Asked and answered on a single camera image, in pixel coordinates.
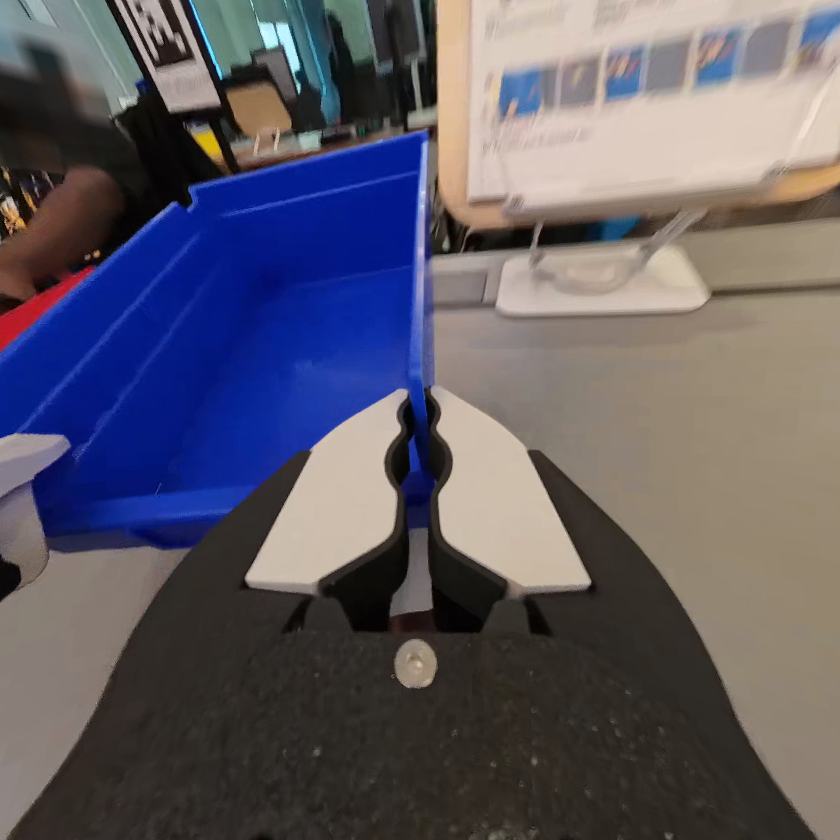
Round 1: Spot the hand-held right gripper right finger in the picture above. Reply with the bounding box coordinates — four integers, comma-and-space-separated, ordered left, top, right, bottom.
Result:
428, 385, 593, 601

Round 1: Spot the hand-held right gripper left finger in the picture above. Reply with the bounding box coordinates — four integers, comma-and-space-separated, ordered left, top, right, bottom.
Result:
245, 387, 414, 596

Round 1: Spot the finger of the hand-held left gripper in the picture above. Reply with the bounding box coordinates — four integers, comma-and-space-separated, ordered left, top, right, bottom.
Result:
0, 482, 50, 588
0, 433, 72, 491

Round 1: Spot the blue plastic bin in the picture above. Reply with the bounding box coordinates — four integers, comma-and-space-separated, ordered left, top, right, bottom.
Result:
0, 130, 437, 551

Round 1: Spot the red object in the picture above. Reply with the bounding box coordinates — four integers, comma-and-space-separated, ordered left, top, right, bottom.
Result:
0, 264, 97, 350

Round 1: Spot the wooden office desk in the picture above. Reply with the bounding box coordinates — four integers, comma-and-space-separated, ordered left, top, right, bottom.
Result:
233, 123, 435, 173

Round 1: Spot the wooden sign board on stand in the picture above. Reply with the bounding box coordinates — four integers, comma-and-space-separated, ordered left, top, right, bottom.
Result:
436, 0, 840, 320

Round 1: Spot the small wooden board stand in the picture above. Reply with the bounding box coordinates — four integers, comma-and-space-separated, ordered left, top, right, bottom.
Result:
223, 80, 294, 156

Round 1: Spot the black tag sign on stand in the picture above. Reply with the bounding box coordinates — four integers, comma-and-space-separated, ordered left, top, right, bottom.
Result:
105, 0, 242, 176

